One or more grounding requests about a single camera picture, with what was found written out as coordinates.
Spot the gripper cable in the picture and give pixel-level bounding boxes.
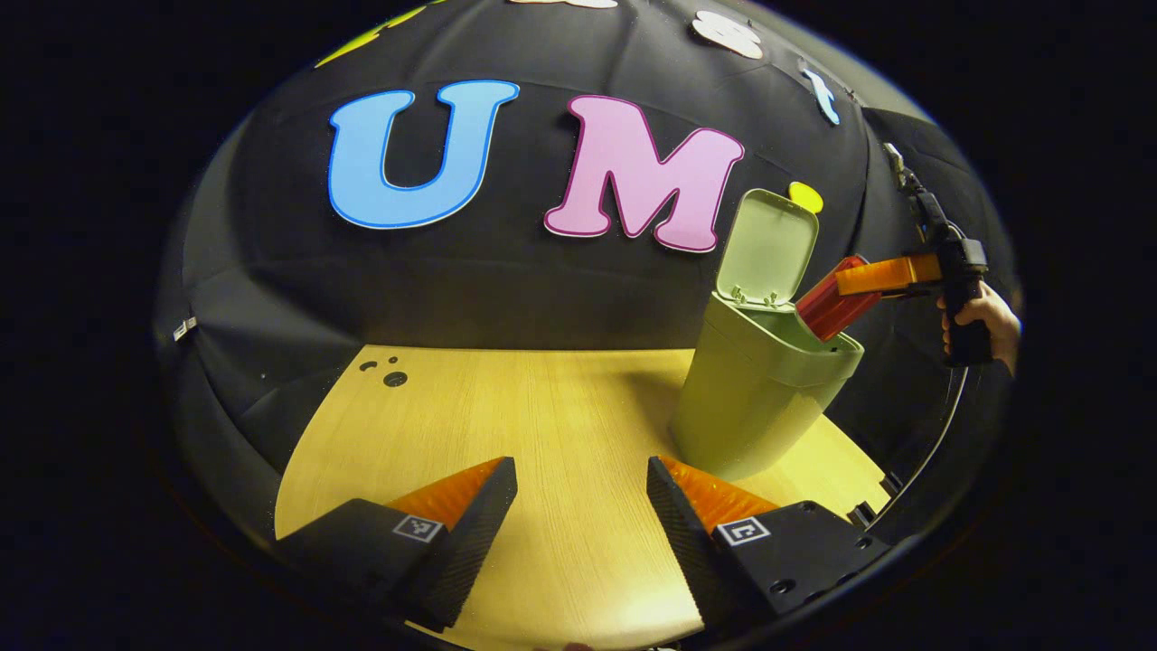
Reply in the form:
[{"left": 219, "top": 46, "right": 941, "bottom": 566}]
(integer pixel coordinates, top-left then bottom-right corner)
[{"left": 866, "top": 364, "right": 970, "bottom": 531}]

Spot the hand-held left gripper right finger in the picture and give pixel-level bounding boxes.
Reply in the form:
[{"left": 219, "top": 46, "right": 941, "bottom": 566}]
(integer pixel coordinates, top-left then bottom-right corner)
[{"left": 645, "top": 455, "right": 892, "bottom": 631}]

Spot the black backdrop cloth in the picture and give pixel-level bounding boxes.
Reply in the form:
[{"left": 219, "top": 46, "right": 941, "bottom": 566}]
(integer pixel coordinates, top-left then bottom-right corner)
[{"left": 155, "top": 0, "right": 1018, "bottom": 543}]

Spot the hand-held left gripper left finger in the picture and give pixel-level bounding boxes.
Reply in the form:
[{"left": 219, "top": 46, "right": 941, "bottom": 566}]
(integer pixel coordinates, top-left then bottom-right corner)
[{"left": 274, "top": 456, "right": 519, "bottom": 634}]

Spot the wooden desktop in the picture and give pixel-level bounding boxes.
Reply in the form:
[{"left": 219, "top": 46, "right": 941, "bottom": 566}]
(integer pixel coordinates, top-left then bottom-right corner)
[{"left": 274, "top": 345, "right": 891, "bottom": 651}]

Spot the red pop can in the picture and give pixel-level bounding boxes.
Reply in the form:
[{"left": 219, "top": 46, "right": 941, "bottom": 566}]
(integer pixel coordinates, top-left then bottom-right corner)
[{"left": 797, "top": 256, "right": 882, "bottom": 342}]

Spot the pale green garbage bin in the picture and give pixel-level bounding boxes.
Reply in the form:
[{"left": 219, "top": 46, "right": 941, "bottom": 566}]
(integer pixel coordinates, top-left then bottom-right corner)
[{"left": 671, "top": 188, "right": 865, "bottom": 482}]

